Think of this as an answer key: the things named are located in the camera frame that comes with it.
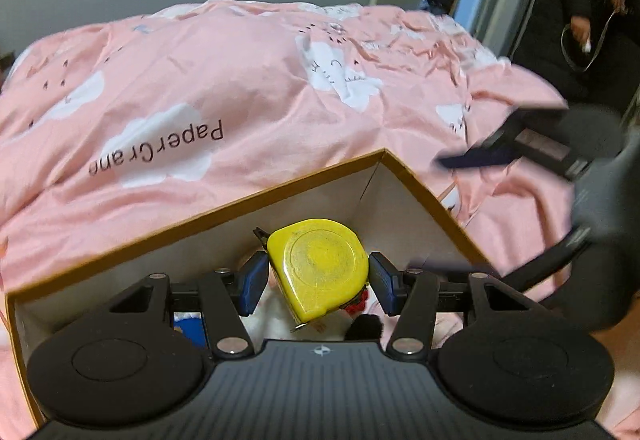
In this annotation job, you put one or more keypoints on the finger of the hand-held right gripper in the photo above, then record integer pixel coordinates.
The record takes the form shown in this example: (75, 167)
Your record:
(490, 153)
(540, 265)

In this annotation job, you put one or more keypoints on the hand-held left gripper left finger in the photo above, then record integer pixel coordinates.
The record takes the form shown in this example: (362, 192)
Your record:
(252, 282)

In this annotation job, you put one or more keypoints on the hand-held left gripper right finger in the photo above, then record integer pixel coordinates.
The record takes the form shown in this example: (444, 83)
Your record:
(385, 282)

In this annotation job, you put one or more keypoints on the yellow tape measure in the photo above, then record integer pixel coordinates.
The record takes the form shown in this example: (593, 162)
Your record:
(315, 260)

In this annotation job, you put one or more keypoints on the brown cardboard box white inside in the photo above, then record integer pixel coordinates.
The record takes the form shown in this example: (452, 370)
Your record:
(150, 260)

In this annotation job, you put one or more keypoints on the small red item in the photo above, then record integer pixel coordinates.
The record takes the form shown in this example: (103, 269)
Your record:
(357, 302)

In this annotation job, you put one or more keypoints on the black fuzzy item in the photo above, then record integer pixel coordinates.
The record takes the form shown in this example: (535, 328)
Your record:
(364, 327)

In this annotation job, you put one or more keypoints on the blue item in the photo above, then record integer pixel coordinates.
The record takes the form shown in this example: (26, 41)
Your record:
(192, 330)

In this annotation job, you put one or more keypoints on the pink cloud print blanket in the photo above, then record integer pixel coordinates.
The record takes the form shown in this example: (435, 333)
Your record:
(200, 70)

